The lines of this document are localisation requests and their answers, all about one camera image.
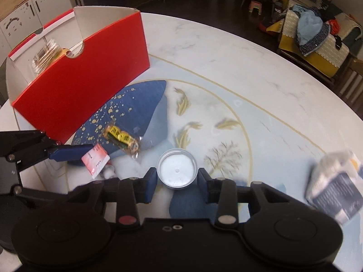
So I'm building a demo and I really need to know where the colourful plastic stool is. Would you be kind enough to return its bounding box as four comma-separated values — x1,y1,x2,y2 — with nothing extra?
248,1,263,15

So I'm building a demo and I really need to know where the blue and white tissue pack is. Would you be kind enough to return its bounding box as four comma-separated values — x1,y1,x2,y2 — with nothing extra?
306,150,363,225

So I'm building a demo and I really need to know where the red cardboard box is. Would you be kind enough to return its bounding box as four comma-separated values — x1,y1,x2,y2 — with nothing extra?
6,6,150,145

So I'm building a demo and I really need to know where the white cabinet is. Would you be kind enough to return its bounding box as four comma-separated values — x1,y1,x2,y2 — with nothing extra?
0,0,75,63

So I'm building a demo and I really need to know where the yellow green candy packet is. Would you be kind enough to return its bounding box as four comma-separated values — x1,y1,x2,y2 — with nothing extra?
103,123,141,158

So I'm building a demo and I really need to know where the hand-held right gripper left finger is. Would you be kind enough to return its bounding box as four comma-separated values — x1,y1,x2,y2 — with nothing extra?
66,168,158,228

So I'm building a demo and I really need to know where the wooden chair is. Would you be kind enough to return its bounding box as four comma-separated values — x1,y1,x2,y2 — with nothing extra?
337,58,363,106

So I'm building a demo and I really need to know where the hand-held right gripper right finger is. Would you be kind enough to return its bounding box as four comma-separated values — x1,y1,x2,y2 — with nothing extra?
198,168,287,230

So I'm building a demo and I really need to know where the sofa with yellow white cover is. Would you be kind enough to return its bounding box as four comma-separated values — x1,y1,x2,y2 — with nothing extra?
276,6,363,85

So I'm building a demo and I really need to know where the light blue jacket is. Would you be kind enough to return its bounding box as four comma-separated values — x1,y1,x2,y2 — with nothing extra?
292,4,331,56

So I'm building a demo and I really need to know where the clear snack packet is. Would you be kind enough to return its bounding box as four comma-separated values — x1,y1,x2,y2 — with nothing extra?
30,40,63,78

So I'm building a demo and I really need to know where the white round lid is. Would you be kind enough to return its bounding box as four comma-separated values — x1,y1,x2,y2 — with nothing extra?
157,148,198,189

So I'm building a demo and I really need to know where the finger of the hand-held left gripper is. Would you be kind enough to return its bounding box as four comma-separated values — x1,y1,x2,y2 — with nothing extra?
11,185,70,202
0,130,95,174

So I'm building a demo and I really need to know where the red and white sachet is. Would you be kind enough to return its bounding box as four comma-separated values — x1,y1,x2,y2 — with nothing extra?
81,144,111,180

